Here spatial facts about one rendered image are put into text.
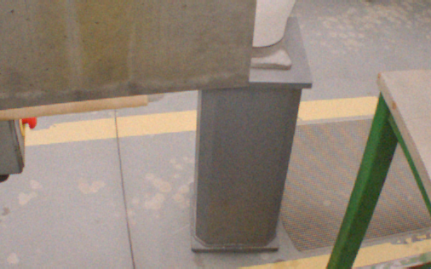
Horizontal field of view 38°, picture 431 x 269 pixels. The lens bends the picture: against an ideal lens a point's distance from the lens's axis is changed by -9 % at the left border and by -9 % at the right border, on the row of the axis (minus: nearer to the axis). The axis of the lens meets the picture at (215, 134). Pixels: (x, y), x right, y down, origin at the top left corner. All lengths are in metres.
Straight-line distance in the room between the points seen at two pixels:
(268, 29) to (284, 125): 0.28
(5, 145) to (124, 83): 0.57
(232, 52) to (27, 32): 0.16
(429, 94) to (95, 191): 1.32
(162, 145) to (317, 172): 0.55
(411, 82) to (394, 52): 1.67
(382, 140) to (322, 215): 0.89
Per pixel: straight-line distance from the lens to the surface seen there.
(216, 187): 1.91
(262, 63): 1.66
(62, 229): 2.21
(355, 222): 1.61
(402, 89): 1.33
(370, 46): 3.01
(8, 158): 1.11
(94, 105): 0.75
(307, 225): 2.23
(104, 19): 0.50
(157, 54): 0.53
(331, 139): 2.51
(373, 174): 1.48
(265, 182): 1.90
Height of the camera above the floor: 1.76
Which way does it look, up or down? 45 degrees down
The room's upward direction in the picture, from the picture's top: 4 degrees clockwise
